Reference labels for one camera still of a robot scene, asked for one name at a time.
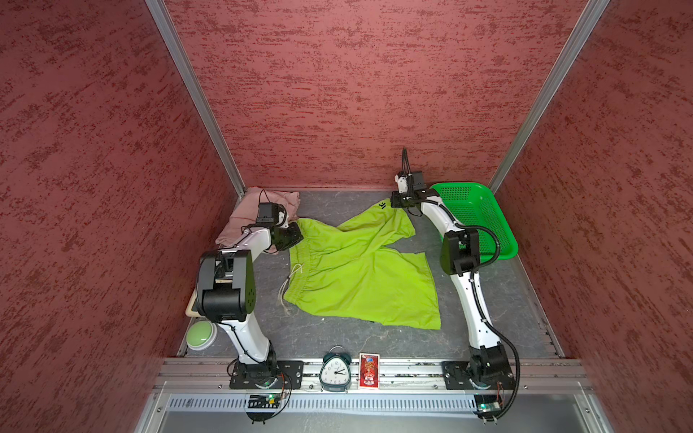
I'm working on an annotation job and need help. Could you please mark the white perforated cable duct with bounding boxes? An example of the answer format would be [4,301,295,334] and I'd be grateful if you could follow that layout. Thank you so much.
[166,393,475,416]

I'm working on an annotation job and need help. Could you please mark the right green circuit board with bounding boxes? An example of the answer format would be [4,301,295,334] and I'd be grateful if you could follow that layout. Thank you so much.
[474,394,503,420]

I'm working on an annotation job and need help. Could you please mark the lime green shorts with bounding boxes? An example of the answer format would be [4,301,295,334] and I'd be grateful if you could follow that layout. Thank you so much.
[281,200,441,330]

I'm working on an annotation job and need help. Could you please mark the green circuit board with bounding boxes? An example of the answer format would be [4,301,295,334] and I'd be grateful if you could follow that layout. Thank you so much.
[474,394,503,420]
[247,394,282,411]

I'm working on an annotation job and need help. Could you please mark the green round button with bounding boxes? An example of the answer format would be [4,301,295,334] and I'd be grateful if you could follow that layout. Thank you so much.
[185,320,218,352]

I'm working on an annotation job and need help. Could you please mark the beige calculator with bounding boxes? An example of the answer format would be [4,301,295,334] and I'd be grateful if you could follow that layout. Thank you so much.
[185,292,200,318]

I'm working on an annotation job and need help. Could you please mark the left aluminium corner post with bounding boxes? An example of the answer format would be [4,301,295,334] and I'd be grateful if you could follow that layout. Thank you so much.
[145,0,247,198]

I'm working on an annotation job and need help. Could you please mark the green plastic basket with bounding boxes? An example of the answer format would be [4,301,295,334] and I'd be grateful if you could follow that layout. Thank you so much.
[431,182,519,261]

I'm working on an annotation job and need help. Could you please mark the right aluminium corner post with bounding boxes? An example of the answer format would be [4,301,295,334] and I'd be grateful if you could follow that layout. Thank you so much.
[488,0,610,194]

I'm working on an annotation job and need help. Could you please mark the red playing card box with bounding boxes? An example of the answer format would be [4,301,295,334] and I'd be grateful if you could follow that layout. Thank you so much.
[358,353,380,390]

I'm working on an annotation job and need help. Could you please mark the right black corrugated cable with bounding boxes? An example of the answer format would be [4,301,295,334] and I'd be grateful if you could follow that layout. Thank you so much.
[400,148,522,419]

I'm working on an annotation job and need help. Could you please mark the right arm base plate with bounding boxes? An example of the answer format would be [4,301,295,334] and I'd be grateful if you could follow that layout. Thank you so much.
[441,360,515,391]

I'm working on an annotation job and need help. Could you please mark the aluminium corner post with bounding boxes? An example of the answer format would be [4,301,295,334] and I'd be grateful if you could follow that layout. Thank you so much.
[488,0,610,194]
[145,0,247,198]

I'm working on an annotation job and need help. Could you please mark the pink shorts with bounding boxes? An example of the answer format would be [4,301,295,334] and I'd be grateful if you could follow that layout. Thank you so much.
[216,187,301,247]

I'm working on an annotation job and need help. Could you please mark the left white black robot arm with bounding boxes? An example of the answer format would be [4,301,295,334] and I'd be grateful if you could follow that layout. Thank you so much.
[194,202,303,389]

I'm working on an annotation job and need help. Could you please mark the dark green alarm clock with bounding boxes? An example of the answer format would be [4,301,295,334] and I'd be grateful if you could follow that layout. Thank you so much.
[319,346,352,393]

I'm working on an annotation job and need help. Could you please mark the aluminium mounting rail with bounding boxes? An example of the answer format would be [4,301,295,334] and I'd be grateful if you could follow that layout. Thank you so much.
[153,357,596,394]

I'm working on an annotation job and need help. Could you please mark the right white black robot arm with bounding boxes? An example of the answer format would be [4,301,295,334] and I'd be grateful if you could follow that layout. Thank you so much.
[391,168,520,390]

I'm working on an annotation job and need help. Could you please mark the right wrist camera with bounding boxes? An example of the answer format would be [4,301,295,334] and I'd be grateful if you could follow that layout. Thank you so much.
[395,171,410,196]

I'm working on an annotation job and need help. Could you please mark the left green circuit board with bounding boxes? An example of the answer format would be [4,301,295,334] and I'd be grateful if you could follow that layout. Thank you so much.
[247,394,282,411]

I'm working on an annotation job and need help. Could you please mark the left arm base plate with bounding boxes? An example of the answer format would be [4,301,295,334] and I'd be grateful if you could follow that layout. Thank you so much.
[228,360,305,390]

